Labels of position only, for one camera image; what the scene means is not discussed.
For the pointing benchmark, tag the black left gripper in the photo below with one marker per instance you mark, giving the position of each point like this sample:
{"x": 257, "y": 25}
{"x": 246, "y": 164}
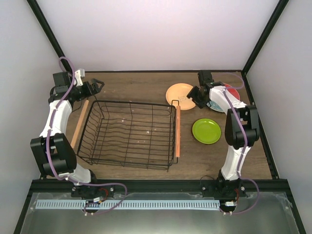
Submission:
{"x": 96, "y": 89}

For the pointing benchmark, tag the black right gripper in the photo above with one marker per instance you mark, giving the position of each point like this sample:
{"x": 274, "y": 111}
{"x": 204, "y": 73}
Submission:
{"x": 191, "y": 94}

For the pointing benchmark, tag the yellow orange plate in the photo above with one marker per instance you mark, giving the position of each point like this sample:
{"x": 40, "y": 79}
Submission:
{"x": 177, "y": 95}

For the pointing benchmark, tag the lime green plate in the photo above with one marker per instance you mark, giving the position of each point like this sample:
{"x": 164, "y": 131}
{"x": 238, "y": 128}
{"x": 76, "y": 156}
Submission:
{"x": 206, "y": 131}

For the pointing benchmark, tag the red teal patterned plate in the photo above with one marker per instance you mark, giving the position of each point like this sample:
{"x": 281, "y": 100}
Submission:
{"x": 232, "y": 91}

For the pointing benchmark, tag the black rimmed cream plate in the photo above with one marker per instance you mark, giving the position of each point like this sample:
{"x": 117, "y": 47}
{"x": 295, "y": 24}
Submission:
{"x": 213, "y": 106}

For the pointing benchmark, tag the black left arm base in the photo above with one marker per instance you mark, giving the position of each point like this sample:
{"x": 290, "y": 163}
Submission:
{"x": 88, "y": 192}

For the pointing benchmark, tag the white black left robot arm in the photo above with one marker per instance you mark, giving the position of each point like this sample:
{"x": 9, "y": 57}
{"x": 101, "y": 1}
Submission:
{"x": 53, "y": 152}

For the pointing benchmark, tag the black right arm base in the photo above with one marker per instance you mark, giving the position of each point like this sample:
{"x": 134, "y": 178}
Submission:
{"x": 227, "y": 192}

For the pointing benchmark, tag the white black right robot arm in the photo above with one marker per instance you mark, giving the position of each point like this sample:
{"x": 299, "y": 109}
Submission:
{"x": 241, "y": 128}

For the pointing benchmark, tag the clear plastic sheet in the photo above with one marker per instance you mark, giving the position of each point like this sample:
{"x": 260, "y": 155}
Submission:
{"x": 266, "y": 213}

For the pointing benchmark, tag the right wooden rack handle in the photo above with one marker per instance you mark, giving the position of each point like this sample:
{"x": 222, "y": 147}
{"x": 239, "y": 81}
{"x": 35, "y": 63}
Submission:
{"x": 177, "y": 131}

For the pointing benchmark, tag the wooden rack handle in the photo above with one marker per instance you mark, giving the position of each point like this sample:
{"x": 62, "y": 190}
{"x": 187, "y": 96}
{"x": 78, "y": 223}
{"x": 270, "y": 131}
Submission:
{"x": 177, "y": 131}
{"x": 79, "y": 124}

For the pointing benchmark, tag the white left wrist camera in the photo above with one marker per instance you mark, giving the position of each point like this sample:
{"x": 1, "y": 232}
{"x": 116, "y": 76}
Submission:
{"x": 79, "y": 75}

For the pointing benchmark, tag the left wooden rack handle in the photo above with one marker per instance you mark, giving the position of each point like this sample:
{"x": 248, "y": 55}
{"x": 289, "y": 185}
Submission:
{"x": 79, "y": 124}

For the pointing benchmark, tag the black wire dish rack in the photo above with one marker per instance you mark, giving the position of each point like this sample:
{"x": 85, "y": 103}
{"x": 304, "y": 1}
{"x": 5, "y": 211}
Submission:
{"x": 129, "y": 134}

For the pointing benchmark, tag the black aluminium frame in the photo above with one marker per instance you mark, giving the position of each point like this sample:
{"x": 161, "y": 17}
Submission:
{"x": 275, "y": 184}

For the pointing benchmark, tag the light blue slotted cable duct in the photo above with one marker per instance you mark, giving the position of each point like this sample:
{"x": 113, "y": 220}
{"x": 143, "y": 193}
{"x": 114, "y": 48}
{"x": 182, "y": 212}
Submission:
{"x": 130, "y": 204}

